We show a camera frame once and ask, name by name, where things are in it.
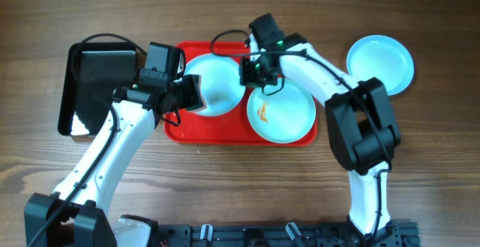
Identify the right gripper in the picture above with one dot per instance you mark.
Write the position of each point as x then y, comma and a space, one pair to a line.
250, 71

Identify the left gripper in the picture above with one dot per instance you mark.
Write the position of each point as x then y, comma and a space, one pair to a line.
193, 93

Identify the green scouring sponge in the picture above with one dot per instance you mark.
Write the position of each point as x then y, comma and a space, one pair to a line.
196, 99

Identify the light blue plate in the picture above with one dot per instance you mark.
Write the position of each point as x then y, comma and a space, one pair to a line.
283, 113
219, 83
384, 58

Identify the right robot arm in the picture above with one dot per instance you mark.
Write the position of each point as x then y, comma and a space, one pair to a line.
362, 128

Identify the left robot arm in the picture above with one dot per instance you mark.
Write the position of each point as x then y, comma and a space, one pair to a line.
75, 214

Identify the red plastic tray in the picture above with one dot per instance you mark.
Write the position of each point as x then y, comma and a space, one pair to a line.
232, 128

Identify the black rectangular tray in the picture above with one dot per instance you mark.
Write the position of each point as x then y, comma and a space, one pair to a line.
102, 67

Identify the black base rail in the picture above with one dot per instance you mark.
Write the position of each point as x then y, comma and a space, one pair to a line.
335, 234

